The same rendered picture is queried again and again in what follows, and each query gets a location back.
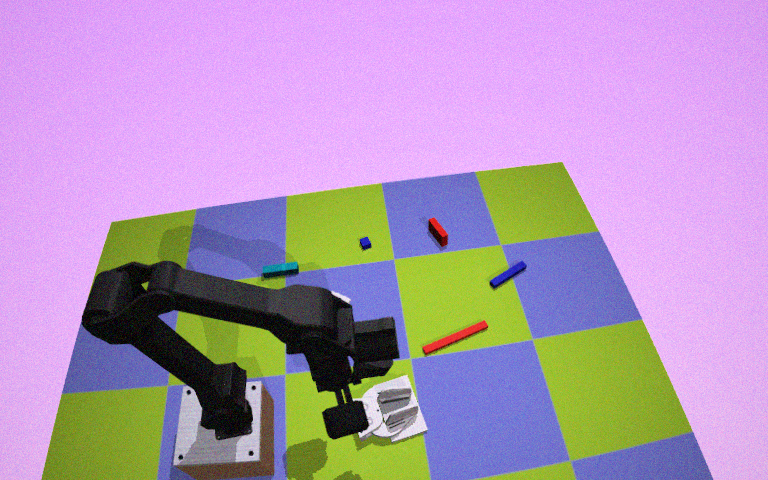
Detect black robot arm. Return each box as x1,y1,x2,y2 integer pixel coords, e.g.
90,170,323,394
81,261,400,440

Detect teal rectangular block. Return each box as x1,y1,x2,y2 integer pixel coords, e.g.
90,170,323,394
262,262,299,278

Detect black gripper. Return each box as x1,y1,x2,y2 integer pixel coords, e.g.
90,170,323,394
309,356,370,440

